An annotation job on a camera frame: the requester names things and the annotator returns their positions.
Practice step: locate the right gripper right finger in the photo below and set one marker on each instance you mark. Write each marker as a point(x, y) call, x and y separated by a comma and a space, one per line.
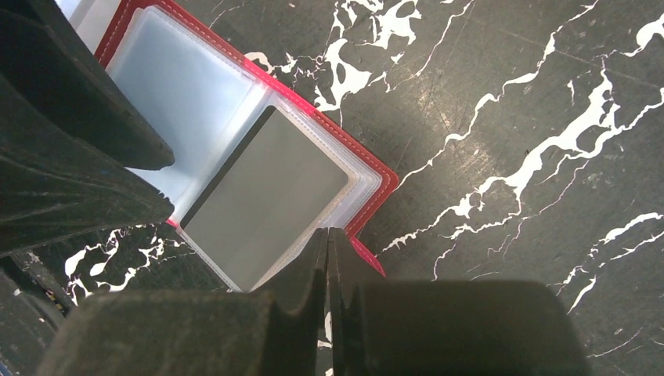
point(450, 327)

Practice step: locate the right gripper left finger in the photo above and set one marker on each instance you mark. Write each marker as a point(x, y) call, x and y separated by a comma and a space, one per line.
point(270, 331)

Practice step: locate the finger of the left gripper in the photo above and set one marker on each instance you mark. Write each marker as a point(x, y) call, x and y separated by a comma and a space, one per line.
point(43, 57)
point(54, 186)

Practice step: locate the grey credit card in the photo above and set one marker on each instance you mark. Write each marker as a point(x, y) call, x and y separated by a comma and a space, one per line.
point(271, 189)

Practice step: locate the red leather card holder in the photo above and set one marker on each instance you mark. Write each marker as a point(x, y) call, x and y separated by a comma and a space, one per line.
point(202, 96)

